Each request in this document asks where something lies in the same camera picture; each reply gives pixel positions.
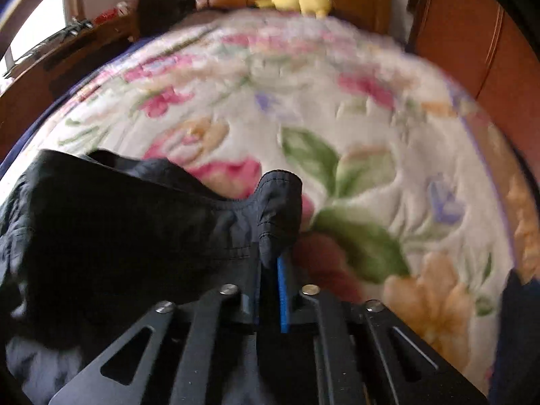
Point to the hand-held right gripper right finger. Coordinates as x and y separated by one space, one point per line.
283 299

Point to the window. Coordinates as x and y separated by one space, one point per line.
38 33

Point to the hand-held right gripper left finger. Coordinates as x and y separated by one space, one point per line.
254 299

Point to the wooden headboard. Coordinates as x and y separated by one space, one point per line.
358 0

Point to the red packet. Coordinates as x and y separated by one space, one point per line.
104 16

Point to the floral blanket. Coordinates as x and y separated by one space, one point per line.
337 114

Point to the wooden desk with cabinet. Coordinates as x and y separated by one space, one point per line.
50 71

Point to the black bag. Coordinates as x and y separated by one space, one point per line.
166 10

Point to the wooden wardrobe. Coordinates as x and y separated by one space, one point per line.
476 42

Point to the black pants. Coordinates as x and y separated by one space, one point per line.
105 228

